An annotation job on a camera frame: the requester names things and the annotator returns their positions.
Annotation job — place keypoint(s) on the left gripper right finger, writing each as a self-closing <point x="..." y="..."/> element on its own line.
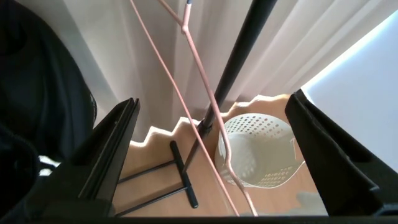
<point x="335" y="168"/>

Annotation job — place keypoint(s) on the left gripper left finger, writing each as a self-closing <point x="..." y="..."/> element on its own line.
<point x="93" y="174"/>

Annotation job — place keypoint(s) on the black shorts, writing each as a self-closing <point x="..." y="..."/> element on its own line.
<point x="40" y="93"/>

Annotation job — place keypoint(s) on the pink clothes hanger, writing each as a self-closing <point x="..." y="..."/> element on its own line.
<point x="199" y="68"/>

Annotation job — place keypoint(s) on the white laundry basket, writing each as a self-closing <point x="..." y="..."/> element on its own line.
<point x="258" y="149"/>

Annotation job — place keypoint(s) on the black clothes rack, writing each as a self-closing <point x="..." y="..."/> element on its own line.
<point x="242" y="46"/>

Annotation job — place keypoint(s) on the beige curtain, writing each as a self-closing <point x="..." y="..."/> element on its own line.
<point x="140" y="46"/>

